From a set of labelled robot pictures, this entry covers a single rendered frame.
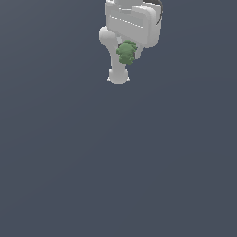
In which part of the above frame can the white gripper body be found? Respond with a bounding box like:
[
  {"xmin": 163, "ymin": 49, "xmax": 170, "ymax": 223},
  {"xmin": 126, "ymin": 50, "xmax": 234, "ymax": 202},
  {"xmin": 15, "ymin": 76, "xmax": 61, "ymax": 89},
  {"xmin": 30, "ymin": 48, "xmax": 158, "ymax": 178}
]
[{"xmin": 104, "ymin": 0, "xmax": 163, "ymax": 50}]

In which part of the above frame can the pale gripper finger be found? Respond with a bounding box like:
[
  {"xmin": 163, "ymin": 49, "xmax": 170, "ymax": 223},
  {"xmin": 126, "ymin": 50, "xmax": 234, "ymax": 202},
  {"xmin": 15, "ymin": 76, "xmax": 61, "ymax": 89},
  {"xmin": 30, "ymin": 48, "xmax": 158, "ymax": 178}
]
[
  {"xmin": 133, "ymin": 44, "xmax": 143, "ymax": 62},
  {"xmin": 116, "ymin": 35, "xmax": 126, "ymax": 49}
]

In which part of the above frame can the green bumpy object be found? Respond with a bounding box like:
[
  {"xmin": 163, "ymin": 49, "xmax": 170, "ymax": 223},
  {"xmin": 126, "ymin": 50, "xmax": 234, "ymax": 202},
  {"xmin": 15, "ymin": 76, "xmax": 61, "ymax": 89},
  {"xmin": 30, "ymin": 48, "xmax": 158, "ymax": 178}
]
[{"xmin": 115, "ymin": 40, "xmax": 139, "ymax": 66}]

